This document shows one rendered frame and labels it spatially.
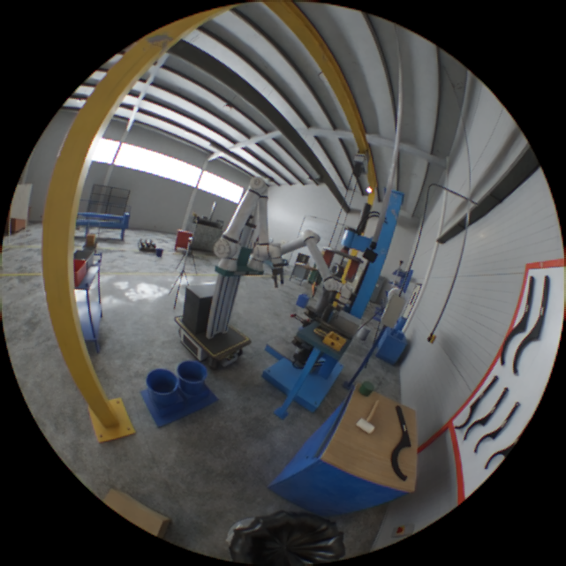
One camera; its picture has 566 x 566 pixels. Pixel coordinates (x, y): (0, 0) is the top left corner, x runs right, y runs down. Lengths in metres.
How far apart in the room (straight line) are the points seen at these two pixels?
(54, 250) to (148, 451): 1.51
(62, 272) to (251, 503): 1.84
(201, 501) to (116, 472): 0.67
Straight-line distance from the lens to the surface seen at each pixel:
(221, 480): 1.71
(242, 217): 1.44
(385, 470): 1.07
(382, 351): 4.39
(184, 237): 8.44
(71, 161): 0.98
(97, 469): 1.90
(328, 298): 2.29
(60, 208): 0.97
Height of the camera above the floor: 1.69
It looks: 13 degrees down
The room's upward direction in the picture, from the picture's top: 19 degrees clockwise
